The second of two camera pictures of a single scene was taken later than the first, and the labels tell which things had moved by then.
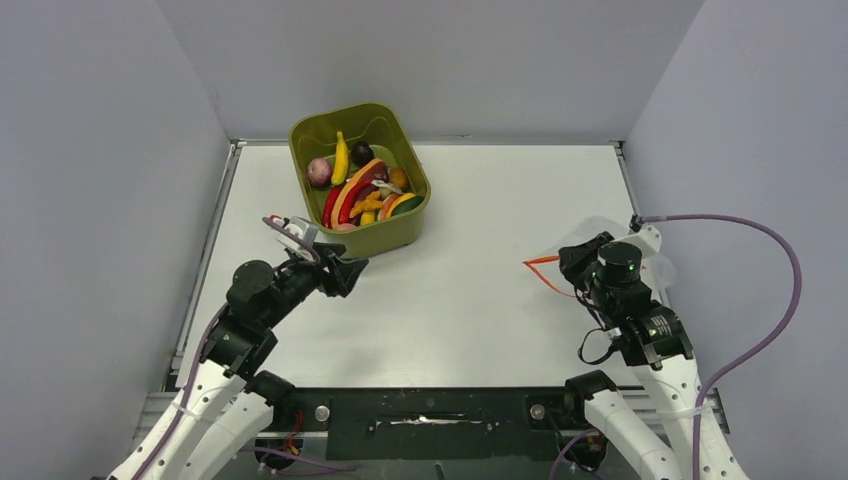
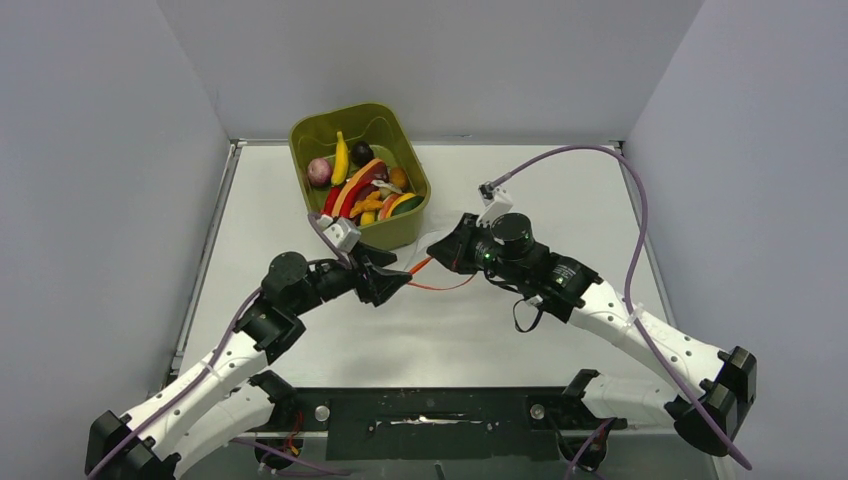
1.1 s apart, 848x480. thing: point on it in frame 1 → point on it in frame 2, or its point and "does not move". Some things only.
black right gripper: x=570 y=259 → x=453 y=251
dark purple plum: x=361 y=153 does not move
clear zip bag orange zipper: x=655 y=265 → x=426 y=272
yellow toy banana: x=341 y=161 does not move
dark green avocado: x=407 y=205 does not move
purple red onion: x=319 y=172 does not move
